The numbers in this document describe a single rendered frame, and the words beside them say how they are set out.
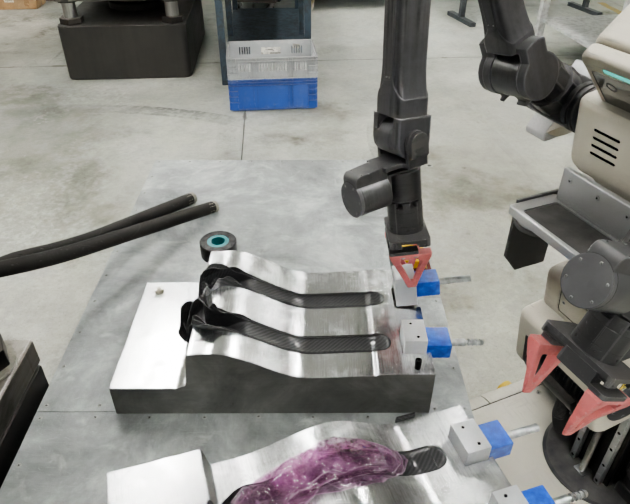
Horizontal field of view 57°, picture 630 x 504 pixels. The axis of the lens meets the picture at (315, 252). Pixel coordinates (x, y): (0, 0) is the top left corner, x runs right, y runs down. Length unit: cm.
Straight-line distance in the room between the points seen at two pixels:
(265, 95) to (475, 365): 252
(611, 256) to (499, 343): 170
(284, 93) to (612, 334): 355
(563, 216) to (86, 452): 84
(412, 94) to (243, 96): 326
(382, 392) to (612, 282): 43
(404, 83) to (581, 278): 38
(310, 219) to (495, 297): 128
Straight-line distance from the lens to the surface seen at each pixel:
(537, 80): 101
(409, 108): 87
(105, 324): 118
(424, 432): 89
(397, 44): 86
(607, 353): 72
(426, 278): 101
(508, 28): 98
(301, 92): 409
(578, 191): 105
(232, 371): 90
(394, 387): 93
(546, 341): 76
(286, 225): 138
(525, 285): 262
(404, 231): 94
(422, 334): 94
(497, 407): 172
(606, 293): 63
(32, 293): 269
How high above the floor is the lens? 156
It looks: 36 degrees down
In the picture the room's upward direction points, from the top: straight up
